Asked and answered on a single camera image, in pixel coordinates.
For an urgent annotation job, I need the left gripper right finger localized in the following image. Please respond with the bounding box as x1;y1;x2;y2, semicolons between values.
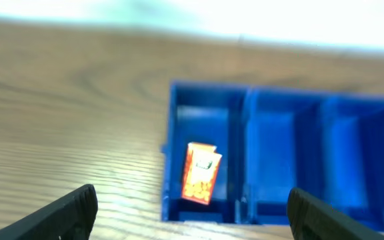
286;187;384;240

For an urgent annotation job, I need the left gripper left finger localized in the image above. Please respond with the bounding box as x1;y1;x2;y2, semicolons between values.
0;183;99;240

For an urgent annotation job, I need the blue tray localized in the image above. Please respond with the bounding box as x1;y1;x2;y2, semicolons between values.
160;79;384;233

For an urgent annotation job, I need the orange candy box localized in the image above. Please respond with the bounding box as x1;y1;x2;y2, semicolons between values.
181;142;223;205

